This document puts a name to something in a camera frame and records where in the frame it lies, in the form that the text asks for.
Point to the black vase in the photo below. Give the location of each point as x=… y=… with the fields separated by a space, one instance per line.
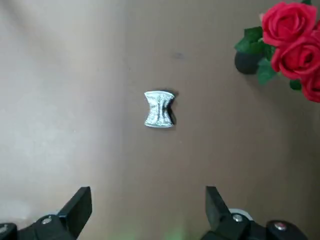
x=246 y=63

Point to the red rose bouquet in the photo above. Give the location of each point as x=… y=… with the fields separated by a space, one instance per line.
x=292 y=37

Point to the silver sponge cloth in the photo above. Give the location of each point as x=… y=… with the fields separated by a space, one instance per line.
x=158 y=110

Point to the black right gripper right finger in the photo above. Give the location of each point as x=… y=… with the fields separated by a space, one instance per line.
x=220 y=220

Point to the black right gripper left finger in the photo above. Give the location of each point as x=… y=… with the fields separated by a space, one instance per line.
x=72 y=215

